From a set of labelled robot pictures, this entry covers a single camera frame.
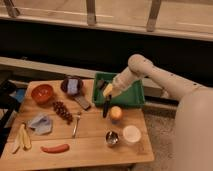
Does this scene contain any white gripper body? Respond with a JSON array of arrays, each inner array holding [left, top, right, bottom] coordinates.
[[103, 68, 139, 97]]

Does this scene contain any black brush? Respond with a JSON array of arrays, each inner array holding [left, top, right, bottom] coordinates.
[[103, 95, 111, 118]]

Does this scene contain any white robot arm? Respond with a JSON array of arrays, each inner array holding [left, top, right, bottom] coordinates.
[[103, 54, 213, 171]]

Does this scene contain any green plastic tray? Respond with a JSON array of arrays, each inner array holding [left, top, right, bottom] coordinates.
[[92, 72, 145, 108]]

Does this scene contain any yellow apple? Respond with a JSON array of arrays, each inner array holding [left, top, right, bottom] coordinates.
[[110, 106, 123, 121]]

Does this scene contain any blue sponge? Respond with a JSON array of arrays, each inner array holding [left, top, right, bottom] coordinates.
[[67, 79, 78, 95]]

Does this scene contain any small metal cup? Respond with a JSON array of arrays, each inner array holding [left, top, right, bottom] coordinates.
[[105, 131, 119, 147]]

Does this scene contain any dark bowl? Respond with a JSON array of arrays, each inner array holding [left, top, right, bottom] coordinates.
[[60, 76, 83, 96]]

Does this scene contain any bunch of dark grapes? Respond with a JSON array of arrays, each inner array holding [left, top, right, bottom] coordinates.
[[53, 101, 73, 124]]

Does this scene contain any red bowl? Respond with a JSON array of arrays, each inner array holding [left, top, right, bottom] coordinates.
[[31, 84, 54, 104]]

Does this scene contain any blue-grey cloth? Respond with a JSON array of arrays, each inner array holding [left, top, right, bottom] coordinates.
[[27, 113, 53, 135]]

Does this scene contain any red sausage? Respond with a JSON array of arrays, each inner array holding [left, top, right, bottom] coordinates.
[[40, 144, 69, 153]]

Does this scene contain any black chair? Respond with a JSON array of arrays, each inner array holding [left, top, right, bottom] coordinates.
[[0, 80, 20, 156]]

